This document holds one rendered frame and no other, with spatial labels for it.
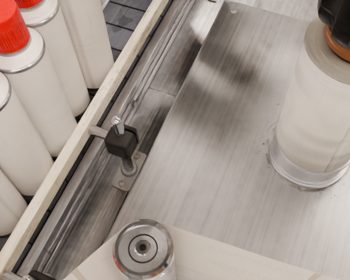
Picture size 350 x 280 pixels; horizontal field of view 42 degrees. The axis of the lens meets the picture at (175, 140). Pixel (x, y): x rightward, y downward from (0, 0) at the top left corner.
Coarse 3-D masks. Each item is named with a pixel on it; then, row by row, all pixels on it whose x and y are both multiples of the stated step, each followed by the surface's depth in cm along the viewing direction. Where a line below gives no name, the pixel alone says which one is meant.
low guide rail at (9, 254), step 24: (168, 0) 62; (144, 24) 58; (120, 72) 54; (96, 96) 52; (96, 120) 52; (72, 144) 49; (48, 192) 47; (24, 216) 45; (24, 240) 45; (0, 264) 43
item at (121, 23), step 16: (112, 0) 65; (128, 0) 65; (144, 0) 65; (112, 16) 64; (128, 16) 63; (160, 16) 64; (112, 32) 62; (128, 32) 62; (112, 48) 61; (144, 48) 61; (80, 160) 53; (48, 208) 50; (0, 240) 48; (32, 240) 48; (16, 272) 48
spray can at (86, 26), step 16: (64, 0) 44; (80, 0) 45; (96, 0) 47; (64, 16) 46; (80, 16) 46; (96, 16) 48; (80, 32) 48; (96, 32) 49; (80, 48) 50; (96, 48) 51; (80, 64) 53; (96, 64) 53; (112, 64) 56; (96, 80) 55
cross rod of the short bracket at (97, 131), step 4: (92, 124) 51; (88, 128) 51; (92, 128) 51; (96, 128) 51; (100, 128) 51; (88, 132) 51; (92, 132) 51; (96, 132) 51; (100, 132) 51; (104, 132) 50; (96, 136) 51; (100, 136) 51; (104, 136) 50
